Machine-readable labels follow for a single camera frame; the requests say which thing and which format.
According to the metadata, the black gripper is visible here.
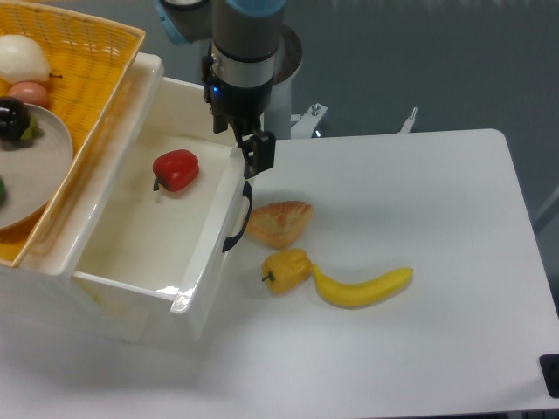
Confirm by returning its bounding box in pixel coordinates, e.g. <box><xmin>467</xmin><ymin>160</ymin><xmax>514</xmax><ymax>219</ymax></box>
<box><xmin>202</xmin><ymin>55</ymin><xmax>276</xmax><ymax>179</ymax></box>

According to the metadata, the white drawer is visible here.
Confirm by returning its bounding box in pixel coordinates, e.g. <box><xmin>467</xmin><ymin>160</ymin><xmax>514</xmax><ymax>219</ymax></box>
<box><xmin>74</xmin><ymin>78</ymin><xmax>245</xmax><ymax>321</ymax></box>

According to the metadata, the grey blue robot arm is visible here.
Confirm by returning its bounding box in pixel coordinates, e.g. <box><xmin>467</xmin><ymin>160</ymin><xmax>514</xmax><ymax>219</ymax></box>
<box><xmin>155</xmin><ymin>1</ymin><xmax>285</xmax><ymax>178</ymax></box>

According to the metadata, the white drawer cabinet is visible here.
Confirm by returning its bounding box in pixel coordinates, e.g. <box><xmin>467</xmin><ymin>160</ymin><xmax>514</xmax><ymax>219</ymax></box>
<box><xmin>0</xmin><ymin>52</ymin><xmax>245</xmax><ymax>345</ymax></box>

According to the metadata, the red toy bell pepper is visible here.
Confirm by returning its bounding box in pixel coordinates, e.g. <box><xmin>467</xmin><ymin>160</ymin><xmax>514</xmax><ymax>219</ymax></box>
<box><xmin>152</xmin><ymin>149</ymin><xmax>199</xmax><ymax>192</ymax></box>

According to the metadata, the toy bread pastry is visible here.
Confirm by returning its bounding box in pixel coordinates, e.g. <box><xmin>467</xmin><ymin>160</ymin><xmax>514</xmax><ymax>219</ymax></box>
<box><xmin>245</xmin><ymin>201</ymin><xmax>314</xmax><ymax>250</ymax></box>

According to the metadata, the yellow toy bell pepper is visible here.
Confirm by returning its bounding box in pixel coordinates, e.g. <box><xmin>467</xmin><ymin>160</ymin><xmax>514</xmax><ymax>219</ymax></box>
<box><xmin>261</xmin><ymin>248</ymin><xmax>312</xmax><ymax>295</ymax></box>

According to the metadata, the yellow woven basket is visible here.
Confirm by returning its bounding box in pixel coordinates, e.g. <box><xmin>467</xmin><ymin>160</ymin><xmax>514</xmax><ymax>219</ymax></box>
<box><xmin>1</xmin><ymin>1</ymin><xmax>146</xmax><ymax>268</ymax></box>

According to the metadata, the yellow toy banana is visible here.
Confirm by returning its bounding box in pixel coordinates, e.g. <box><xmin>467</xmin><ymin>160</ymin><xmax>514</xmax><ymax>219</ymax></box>
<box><xmin>311</xmin><ymin>264</ymin><xmax>414</xmax><ymax>308</ymax></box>

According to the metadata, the grey plate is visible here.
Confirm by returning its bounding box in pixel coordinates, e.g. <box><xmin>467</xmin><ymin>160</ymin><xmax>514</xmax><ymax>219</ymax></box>
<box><xmin>1</xmin><ymin>105</ymin><xmax>73</xmax><ymax>230</ymax></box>

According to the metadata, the pink toy egg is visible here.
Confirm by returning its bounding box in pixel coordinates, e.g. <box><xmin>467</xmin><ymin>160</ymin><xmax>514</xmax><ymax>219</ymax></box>
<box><xmin>7</xmin><ymin>81</ymin><xmax>49</xmax><ymax>107</ymax></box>

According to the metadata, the dark purple toy mangosteen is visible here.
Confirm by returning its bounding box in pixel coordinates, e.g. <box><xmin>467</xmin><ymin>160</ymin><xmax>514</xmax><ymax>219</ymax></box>
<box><xmin>0</xmin><ymin>96</ymin><xmax>44</xmax><ymax>142</ymax></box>

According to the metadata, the white toy pear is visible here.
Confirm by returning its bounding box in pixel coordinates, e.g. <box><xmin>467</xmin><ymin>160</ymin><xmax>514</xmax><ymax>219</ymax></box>
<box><xmin>1</xmin><ymin>35</ymin><xmax>64</xmax><ymax>85</ymax></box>

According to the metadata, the green toy vegetable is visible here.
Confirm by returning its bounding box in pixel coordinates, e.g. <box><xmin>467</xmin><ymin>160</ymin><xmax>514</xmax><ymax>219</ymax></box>
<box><xmin>0</xmin><ymin>177</ymin><xmax>6</xmax><ymax>204</ymax></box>

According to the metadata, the black top drawer handle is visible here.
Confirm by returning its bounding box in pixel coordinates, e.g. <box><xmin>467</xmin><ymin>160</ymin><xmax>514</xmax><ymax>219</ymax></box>
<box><xmin>222</xmin><ymin>181</ymin><xmax>253</xmax><ymax>253</ymax></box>

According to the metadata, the white table frame bracket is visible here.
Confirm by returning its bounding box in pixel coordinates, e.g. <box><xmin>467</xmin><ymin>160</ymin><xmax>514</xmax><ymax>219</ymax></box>
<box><xmin>290</xmin><ymin>103</ymin><xmax>418</xmax><ymax>139</ymax></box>

